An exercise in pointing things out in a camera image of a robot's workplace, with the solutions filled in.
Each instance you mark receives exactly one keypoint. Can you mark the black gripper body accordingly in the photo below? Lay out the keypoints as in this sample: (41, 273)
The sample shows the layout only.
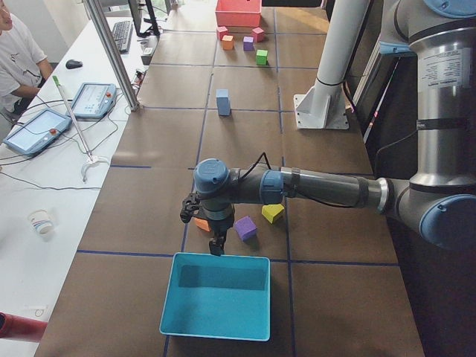
(219, 227)

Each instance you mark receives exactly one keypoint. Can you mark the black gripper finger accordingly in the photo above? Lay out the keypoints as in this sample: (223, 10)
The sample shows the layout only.
(217, 244)

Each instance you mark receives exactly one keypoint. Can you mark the light blue foam block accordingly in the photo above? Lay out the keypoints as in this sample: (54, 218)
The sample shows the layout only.
(222, 97)
(224, 109)

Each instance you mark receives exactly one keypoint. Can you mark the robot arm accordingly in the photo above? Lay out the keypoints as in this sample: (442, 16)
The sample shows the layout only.
(432, 193)

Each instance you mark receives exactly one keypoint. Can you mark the orange foam block left side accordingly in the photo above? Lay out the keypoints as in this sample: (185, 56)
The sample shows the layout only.
(202, 224)

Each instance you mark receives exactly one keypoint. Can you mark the orange foam block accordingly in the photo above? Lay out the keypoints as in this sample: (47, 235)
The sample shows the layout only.
(202, 224)
(227, 42)

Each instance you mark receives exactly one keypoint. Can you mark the purple foam block left side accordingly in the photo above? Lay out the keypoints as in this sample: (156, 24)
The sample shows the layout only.
(245, 228)

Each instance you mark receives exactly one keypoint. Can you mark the purple foam block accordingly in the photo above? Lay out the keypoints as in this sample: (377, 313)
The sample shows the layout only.
(245, 228)
(248, 43)

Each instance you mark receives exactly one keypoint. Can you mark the yellow foam block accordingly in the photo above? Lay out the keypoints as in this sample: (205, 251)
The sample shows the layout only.
(272, 212)

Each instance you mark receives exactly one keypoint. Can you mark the teal plastic bin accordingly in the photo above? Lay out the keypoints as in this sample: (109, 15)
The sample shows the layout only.
(226, 297)

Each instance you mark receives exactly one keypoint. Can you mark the green tipped white stick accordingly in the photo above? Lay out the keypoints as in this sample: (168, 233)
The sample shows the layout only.
(91, 160)

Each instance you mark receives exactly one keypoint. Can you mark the green foam block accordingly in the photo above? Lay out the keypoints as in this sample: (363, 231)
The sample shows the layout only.
(261, 57)

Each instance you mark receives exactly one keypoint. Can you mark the teach pendant far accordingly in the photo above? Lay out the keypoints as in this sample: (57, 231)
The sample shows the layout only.
(93, 101)

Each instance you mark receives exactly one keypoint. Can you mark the teach pendant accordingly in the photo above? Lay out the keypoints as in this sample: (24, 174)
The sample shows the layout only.
(93, 101)
(38, 133)

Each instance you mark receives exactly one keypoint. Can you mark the orange foam block right side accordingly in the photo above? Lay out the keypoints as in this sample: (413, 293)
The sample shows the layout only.
(227, 42)

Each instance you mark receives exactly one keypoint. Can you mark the purple foam block right side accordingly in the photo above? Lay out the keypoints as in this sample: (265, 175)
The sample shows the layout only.
(248, 43)

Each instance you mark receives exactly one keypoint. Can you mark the paper cup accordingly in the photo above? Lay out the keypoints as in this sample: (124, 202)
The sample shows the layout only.
(41, 221)

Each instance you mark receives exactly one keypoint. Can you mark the crimson foam block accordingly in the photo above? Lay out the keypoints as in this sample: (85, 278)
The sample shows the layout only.
(221, 31)
(258, 34)

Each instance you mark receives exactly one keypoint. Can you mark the red plastic bin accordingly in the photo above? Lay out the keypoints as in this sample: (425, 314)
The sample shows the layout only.
(238, 13)

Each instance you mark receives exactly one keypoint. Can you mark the teach pendant near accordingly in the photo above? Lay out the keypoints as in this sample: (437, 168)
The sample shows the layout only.
(38, 133)

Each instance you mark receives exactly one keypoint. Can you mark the black keyboard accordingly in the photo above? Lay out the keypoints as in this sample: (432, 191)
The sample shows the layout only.
(122, 34)

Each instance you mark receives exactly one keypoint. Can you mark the black computer mouse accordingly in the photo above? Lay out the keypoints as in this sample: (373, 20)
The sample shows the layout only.
(73, 64)

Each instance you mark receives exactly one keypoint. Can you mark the red cylinder object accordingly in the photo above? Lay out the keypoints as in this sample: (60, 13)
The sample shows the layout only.
(19, 328)

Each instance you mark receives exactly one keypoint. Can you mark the black monitor stand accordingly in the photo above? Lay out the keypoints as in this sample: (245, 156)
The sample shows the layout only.
(143, 17)

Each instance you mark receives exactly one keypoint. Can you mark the seated person white shirt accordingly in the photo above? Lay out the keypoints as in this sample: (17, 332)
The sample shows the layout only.
(24, 66)

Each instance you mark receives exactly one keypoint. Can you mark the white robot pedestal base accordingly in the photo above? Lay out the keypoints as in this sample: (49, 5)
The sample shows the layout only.
(323, 106)

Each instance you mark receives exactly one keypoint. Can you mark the aluminium frame post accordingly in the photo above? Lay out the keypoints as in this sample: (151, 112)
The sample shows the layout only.
(124, 66)

